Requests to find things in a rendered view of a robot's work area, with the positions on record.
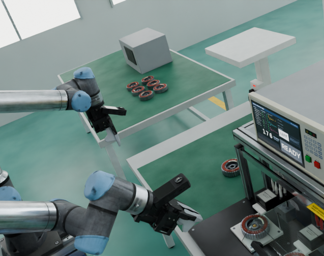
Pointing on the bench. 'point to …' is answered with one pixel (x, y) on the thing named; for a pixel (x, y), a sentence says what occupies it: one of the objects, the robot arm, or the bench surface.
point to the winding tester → (304, 115)
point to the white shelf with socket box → (252, 52)
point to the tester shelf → (282, 164)
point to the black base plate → (224, 230)
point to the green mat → (205, 171)
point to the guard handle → (258, 248)
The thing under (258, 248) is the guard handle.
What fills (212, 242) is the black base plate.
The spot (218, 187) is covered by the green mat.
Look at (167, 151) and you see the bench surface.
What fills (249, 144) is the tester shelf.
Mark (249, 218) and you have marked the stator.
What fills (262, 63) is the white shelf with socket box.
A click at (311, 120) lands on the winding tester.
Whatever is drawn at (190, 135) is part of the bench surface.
